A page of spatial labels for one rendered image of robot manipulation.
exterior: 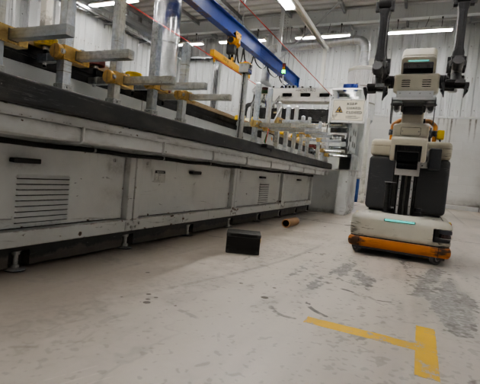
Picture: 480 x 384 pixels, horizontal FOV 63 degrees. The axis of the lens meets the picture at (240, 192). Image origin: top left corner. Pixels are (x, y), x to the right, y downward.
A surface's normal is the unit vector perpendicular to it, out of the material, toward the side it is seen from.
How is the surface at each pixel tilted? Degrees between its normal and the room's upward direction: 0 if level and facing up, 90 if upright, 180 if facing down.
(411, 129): 98
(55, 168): 90
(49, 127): 90
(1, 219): 90
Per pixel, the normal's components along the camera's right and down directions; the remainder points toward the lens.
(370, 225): -0.42, 0.00
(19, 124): 0.91, 0.11
